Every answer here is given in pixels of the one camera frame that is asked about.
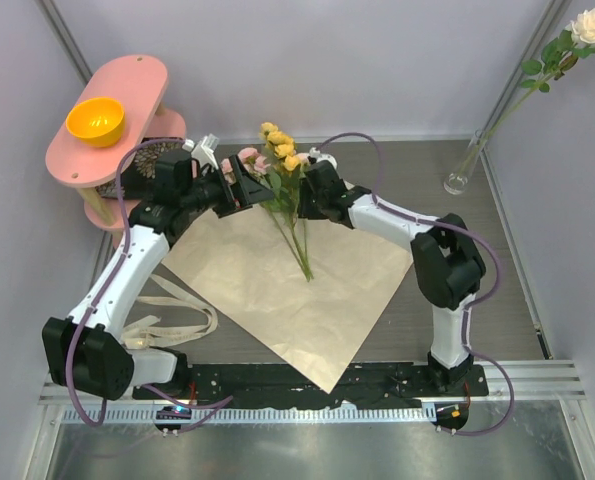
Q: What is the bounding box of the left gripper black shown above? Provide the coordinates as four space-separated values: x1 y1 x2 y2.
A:
182 156 274 219

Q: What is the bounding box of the pink flower stem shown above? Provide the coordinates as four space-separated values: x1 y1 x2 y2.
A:
237 147 314 281

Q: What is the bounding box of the orange wrapping paper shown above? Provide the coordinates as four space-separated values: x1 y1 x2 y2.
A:
163 206 413 392

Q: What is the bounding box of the cream printed ribbon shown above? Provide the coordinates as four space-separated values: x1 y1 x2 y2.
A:
120 274 219 350

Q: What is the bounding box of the white flower stem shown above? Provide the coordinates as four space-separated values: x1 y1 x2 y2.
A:
479 8 595 150

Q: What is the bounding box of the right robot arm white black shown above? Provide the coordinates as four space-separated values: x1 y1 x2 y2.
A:
298 159 486 395

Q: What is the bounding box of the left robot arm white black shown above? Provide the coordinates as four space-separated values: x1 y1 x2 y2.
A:
42 149 273 400

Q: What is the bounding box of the clear glass vase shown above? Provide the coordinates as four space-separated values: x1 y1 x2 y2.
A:
443 130 488 195

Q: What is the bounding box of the yellow flower stem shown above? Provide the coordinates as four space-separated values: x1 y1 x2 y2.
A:
260 122 314 281

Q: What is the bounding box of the black floral square plate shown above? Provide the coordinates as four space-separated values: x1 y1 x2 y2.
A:
121 137 181 200

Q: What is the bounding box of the pink wooden tiered shelf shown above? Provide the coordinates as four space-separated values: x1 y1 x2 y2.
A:
45 54 186 245

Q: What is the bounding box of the yellow plastic bowl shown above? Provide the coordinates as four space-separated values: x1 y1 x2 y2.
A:
65 97 126 148

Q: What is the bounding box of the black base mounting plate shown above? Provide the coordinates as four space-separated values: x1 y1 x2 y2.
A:
156 362 489 410

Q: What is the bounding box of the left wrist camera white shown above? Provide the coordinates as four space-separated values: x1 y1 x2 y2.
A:
182 134 220 170

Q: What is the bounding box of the white slotted cable duct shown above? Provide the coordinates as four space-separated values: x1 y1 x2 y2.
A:
61 404 438 425

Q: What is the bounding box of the aluminium frame rail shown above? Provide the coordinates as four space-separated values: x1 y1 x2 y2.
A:
38 359 586 405

